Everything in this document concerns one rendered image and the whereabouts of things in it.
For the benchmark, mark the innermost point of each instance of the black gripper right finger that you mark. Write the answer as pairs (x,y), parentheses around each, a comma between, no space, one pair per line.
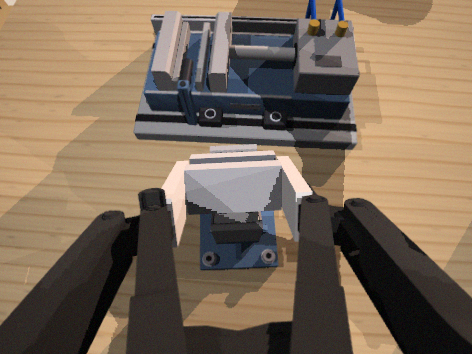
(425,310)

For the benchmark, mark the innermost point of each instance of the dark grey metal block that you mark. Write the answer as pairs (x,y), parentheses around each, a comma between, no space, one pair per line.
(233,182)

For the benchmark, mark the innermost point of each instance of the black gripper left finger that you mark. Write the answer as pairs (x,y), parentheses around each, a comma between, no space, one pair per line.
(64,311)

